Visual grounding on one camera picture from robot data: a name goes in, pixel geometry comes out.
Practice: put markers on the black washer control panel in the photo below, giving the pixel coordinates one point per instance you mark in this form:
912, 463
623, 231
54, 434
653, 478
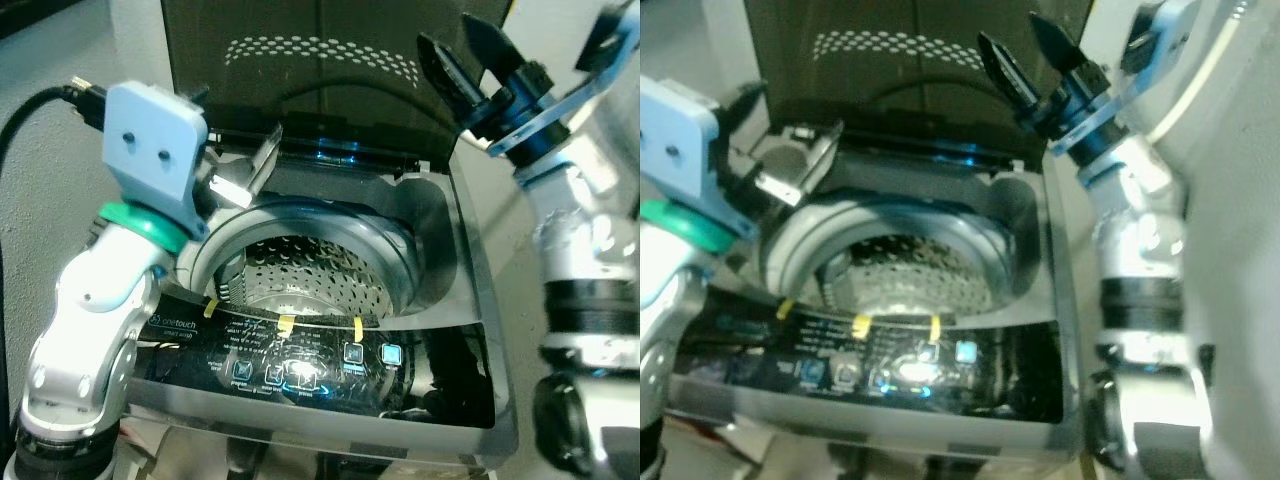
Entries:
1010, 370
440, 370

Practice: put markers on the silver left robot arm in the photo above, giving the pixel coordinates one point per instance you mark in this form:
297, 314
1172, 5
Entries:
665, 310
90, 300

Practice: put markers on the perforated steel washer drum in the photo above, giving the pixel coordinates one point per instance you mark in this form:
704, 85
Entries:
900, 275
320, 275

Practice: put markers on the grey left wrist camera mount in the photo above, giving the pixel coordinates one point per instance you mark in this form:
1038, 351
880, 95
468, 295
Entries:
680, 140
150, 140

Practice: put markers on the dark washer lid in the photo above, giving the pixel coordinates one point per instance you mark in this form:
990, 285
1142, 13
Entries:
900, 100
320, 100

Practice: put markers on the grey detergent compartment flap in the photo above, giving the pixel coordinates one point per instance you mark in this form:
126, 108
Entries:
262, 160
810, 150

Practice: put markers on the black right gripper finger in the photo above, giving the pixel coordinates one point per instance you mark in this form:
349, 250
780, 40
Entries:
452, 80
1012, 78
493, 55
1058, 52

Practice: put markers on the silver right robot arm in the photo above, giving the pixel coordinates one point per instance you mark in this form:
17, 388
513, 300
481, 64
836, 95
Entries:
585, 250
1140, 250

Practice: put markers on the grey top-load washing machine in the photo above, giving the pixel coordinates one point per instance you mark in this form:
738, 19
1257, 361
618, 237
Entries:
1050, 290
470, 280

